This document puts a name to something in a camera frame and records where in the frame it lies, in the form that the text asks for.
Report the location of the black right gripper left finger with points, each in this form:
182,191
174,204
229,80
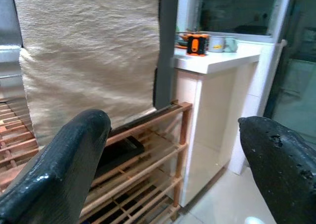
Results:
61,172

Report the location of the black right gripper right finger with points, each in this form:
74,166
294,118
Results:
284,174

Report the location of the black flat tray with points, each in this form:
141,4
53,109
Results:
123,149

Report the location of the white counter cabinet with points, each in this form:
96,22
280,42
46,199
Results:
214,110

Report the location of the glass sliding door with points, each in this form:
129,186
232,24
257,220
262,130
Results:
296,73

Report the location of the wooden slatted rack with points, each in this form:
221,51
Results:
184,125

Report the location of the beige woven cloth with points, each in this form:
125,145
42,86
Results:
86,48

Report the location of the pale green mug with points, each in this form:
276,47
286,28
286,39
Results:
230,44

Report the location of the grey mug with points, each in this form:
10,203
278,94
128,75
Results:
216,44

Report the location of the orange black tape measure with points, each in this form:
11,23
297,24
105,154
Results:
195,46

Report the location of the dark teal plate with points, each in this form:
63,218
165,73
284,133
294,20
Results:
180,44

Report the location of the white framed window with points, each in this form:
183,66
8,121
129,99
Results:
234,11

